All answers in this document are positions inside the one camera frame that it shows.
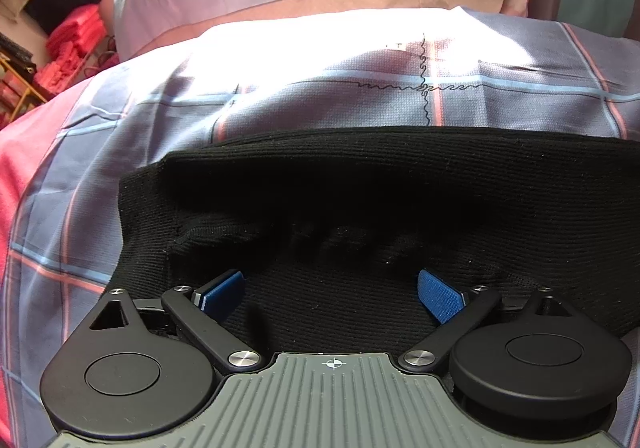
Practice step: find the wooden rack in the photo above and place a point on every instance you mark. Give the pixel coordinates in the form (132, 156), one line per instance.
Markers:
(17, 83)

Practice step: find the stack of red clothes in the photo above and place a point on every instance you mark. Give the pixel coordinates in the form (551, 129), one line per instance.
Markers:
(72, 48)

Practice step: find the black ribbed pants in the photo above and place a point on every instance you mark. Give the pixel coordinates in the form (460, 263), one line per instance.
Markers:
(350, 198)

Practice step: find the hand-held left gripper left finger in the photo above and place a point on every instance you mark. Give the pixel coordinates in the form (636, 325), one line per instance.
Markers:
(222, 295)

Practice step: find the plaid patchwork bed sheet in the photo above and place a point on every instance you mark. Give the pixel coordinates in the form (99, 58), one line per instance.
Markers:
(320, 73)

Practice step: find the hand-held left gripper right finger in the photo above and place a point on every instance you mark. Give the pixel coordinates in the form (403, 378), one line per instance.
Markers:
(439, 297)

